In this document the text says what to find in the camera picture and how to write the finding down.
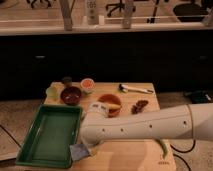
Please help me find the black office chair base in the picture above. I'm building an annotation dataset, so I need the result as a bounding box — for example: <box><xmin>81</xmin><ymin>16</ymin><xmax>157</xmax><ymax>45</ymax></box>
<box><xmin>105</xmin><ymin>0</ymin><xmax>137</xmax><ymax>18</ymax></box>

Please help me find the dark red bowl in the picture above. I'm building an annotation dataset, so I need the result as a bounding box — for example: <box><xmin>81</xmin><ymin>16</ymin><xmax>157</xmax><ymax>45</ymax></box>
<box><xmin>60</xmin><ymin>86</ymin><xmax>82</xmax><ymax>106</ymax></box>

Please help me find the green chili pepper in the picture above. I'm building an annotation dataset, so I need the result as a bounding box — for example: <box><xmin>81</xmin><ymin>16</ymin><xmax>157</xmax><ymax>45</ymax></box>
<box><xmin>155</xmin><ymin>139</ymin><xmax>168</xmax><ymax>159</ymax></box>

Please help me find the black power adapter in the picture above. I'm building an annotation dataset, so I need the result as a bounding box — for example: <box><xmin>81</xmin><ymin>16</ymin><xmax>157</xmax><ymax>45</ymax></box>
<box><xmin>184</xmin><ymin>91</ymin><xmax>212</xmax><ymax>104</ymax></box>

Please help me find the green plastic tray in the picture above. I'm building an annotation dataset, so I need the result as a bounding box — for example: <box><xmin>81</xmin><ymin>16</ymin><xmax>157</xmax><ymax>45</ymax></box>
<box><xmin>16</xmin><ymin>105</ymin><xmax>82</xmax><ymax>169</ymax></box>

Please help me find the blue grey sponge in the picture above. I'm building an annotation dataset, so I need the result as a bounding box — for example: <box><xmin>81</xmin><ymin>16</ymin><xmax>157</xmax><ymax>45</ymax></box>
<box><xmin>70</xmin><ymin>144</ymin><xmax>90</xmax><ymax>161</ymax></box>

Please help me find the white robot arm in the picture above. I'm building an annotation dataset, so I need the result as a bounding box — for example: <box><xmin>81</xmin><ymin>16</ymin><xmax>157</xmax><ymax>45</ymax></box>
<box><xmin>80</xmin><ymin>102</ymin><xmax>213</xmax><ymax>152</ymax></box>

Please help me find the orange bowl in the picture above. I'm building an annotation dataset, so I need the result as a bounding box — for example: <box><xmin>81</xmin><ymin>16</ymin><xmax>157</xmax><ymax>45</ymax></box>
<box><xmin>98</xmin><ymin>94</ymin><xmax>121</xmax><ymax>117</ymax></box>

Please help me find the black office chair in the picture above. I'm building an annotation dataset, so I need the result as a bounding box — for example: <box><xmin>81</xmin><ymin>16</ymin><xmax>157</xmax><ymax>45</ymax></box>
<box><xmin>173</xmin><ymin>2</ymin><xmax>208</xmax><ymax>22</ymax></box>

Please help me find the black floor cable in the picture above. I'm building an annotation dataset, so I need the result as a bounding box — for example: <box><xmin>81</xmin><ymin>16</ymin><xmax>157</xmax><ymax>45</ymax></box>
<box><xmin>169</xmin><ymin>139</ymin><xmax>197</xmax><ymax>171</ymax></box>

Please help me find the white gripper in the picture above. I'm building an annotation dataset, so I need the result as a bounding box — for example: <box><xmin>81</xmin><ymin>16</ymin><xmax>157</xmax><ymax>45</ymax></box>
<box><xmin>82</xmin><ymin>139</ymin><xmax>103</xmax><ymax>156</ymax></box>

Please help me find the brown dried fruit cluster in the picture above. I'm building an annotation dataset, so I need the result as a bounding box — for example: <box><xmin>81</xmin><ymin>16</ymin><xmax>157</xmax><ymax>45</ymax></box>
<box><xmin>131</xmin><ymin>100</ymin><xmax>148</xmax><ymax>114</ymax></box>

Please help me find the wooden table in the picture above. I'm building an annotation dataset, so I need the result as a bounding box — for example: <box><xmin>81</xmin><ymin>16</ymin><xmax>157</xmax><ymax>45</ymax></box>
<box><xmin>19</xmin><ymin>81</ymin><xmax>177</xmax><ymax>171</ymax></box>

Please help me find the yellow banana piece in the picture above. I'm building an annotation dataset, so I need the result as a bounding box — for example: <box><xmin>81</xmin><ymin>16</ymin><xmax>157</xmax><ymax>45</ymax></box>
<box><xmin>107</xmin><ymin>104</ymin><xmax>121</xmax><ymax>110</ymax></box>

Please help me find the orange filled white cup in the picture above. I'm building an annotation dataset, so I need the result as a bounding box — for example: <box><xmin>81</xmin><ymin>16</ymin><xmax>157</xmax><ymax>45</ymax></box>
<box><xmin>80</xmin><ymin>78</ymin><xmax>95</xmax><ymax>93</ymax></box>

